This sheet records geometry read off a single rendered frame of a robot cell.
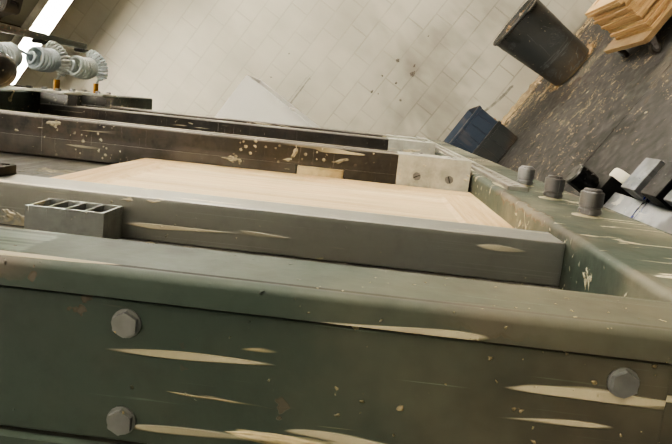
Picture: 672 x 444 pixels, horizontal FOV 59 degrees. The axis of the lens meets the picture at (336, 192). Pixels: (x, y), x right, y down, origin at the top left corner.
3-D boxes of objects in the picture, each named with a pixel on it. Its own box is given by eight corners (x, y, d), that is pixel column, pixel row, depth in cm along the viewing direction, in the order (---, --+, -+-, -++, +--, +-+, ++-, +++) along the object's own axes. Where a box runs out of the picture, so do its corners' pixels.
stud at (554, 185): (565, 200, 76) (568, 177, 75) (545, 198, 76) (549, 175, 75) (558, 198, 78) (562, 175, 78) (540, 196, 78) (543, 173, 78)
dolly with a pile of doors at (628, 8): (725, -20, 333) (670, -66, 332) (660, 55, 340) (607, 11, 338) (669, 1, 394) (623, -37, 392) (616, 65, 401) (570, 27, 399)
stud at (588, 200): (604, 219, 63) (609, 191, 62) (581, 216, 63) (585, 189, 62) (596, 215, 65) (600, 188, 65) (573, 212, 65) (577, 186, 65)
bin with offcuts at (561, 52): (606, 39, 469) (542, -13, 466) (562, 91, 475) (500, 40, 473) (582, 47, 520) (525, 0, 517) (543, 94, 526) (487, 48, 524)
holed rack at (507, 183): (528, 192, 82) (529, 187, 82) (507, 189, 82) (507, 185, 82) (423, 138, 245) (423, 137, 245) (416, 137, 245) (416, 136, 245)
